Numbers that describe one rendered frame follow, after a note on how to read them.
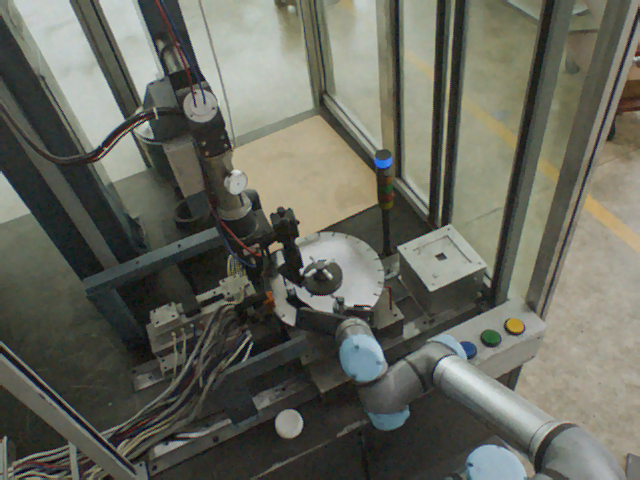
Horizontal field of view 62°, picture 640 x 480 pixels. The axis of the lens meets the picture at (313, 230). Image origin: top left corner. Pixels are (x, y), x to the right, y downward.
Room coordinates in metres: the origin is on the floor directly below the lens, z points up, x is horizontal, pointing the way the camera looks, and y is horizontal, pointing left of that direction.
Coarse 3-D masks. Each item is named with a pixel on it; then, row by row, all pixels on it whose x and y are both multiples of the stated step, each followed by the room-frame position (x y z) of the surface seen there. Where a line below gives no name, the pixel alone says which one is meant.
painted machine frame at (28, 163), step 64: (0, 0) 1.31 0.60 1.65; (0, 64) 1.23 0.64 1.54; (0, 128) 1.21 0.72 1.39; (64, 128) 1.23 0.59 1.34; (64, 192) 1.19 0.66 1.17; (256, 192) 1.09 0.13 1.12; (64, 256) 1.18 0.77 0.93; (128, 256) 1.23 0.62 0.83; (192, 256) 1.01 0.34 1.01; (128, 320) 0.94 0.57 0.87
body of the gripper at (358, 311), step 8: (336, 304) 0.69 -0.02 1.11; (336, 312) 0.67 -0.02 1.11; (344, 312) 0.66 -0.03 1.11; (352, 312) 0.66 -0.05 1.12; (360, 312) 0.65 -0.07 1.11; (368, 312) 0.65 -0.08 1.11; (368, 320) 0.64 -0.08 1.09; (336, 328) 0.61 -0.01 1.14; (376, 328) 0.60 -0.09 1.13; (376, 336) 0.59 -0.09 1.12
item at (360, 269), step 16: (304, 240) 1.04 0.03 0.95; (320, 240) 1.03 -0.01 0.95; (336, 240) 1.02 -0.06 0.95; (352, 240) 1.01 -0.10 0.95; (304, 256) 0.98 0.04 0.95; (320, 256) 0.97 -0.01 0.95; (336, 256) 0.96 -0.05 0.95; (352, 256) 0.95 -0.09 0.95; (368, 256) 0.94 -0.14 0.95; (272, 272) 0.95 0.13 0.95; (352, 272) 0.89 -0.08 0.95; (368, 272) 0.88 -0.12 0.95; (272, 288) 0.89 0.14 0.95; (288, 288) 0.88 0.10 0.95; (304, 288) 0.87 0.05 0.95; (352, 288) 0.84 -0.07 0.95; (368, 288) 0.83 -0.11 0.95; (272, 304) 0.84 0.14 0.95; (288, 304) 0.83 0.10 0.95; (304, 304) 0.82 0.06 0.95; (320, 304) 0.81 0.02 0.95; (368, 304) 0.78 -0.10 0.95; (288, 320) 0.78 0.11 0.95
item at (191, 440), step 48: (240, 192) 0.80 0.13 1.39; (240, 240) 0.81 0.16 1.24; (384, 288) 0.96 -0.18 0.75; (288, 336) 0.84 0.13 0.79; (384, 336) 0.77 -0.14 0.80; (432, 336) 0.77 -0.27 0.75; (144, 384) 0.79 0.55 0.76; (240, 384) 0.64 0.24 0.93; (288, 384) 0.71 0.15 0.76; (336, 384) 0.65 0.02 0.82; (192, 432) 0.62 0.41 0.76; (240, 432) 0.60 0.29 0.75
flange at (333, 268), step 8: (312, 264) 0.94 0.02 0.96; (328, 264) 0.93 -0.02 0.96; (336, 264) 0.92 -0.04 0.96; (304, 272) 0.92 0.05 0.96; (328, 272) 0.89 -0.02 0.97; (336, 272) 0.90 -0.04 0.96; (312, 280) 0.88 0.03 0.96; (320, 280) 0.87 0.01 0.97; (328, 280) 0.87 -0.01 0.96; (336, 280) 0.87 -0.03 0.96; (312, 288) 0.86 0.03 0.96; (320, 288) 0.85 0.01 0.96; (328, 288) 0.85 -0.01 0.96; (336, 288) 0.85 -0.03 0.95
